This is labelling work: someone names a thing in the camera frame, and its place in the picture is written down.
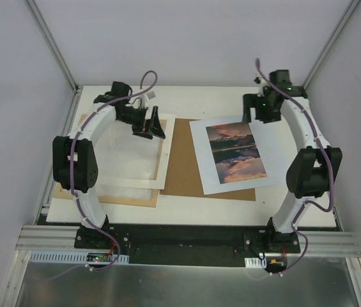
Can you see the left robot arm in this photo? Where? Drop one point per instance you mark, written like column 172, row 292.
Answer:
column 74, row 162

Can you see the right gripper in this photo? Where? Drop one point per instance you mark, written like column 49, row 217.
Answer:
column 249, row 100

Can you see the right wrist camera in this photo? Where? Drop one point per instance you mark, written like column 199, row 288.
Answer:
column 262, row 85

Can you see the left white cable duct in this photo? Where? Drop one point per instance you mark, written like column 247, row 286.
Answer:
column 82, row 257

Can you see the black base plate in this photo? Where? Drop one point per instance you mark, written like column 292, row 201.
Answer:
column 212, row 246

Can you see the aluminium rail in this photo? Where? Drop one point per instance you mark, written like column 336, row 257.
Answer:
column 47, row 238

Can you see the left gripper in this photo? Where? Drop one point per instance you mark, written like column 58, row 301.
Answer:
column 146, row 124

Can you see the aluminium corner post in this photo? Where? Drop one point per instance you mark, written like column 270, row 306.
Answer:
column 43, row 28
column 333, row 38

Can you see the brown backing board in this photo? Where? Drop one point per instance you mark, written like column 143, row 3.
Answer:
column 183, row 178

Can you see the right aluminium corner post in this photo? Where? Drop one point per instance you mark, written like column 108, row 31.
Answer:
column 333, row 38

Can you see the sunset photo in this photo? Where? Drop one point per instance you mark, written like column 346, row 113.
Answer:
column 235, row 153

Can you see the white mat board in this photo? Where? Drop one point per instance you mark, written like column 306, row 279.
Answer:
column 164, row 153

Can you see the left aluminium corner post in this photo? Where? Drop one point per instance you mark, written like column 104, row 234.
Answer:
column 43, row 28

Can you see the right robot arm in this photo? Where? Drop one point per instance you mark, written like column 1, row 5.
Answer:
column 311, row 176

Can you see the right white cable duct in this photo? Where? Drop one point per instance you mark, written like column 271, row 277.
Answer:
column 255, row 263

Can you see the wooden picture frame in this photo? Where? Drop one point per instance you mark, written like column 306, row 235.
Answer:
column 129, row 198

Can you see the white cable duct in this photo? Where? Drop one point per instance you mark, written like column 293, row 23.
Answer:
column 255, row 263
column 82, row 257

